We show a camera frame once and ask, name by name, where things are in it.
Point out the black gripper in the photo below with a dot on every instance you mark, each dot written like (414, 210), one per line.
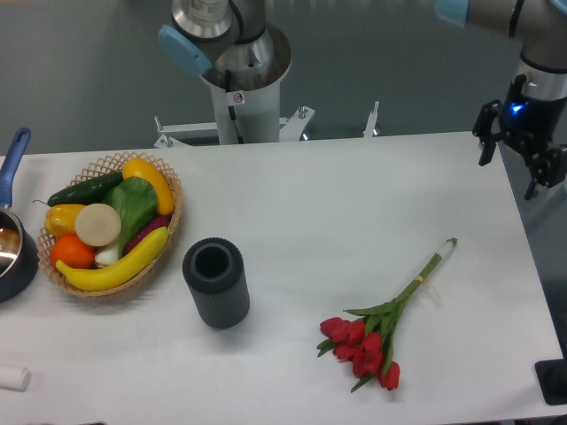
(528, 124)

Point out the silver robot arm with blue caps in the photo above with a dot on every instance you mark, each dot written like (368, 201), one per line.
(201, 31)

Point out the black corner device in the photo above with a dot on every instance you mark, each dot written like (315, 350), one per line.
(551, 376)

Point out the red tulip bouquet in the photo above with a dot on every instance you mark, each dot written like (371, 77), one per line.
(366, 342)

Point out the dark grey ribbed vase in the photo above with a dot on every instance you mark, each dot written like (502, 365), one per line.
(214, 271)

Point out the purple eggplant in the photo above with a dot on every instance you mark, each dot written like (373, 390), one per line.
(156, 222)

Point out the yellow squash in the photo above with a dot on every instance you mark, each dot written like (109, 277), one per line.
(142, 168)

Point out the green lettuce leaf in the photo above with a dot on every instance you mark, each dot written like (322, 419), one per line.
(135, 201)

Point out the beige round disc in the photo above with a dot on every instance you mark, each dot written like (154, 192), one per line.
(97, 225)

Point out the green cucumber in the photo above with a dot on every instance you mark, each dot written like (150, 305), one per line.
(87, 192)

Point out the yellow banana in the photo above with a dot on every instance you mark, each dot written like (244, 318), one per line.
(120, 272)

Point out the orange fruit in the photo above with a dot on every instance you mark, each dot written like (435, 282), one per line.
(72, 251)

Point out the yellow bell pepper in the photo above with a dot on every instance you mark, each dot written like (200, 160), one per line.
(60, 219)

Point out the white cylinder object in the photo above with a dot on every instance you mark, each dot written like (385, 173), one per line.
(14, 378)

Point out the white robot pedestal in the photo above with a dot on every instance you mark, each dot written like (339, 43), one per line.
(245, 88)

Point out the white metal base frame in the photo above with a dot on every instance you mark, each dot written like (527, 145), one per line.
(296, 128)

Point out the blue handled saucepan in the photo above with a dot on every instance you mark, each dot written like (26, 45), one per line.
(19, 258)

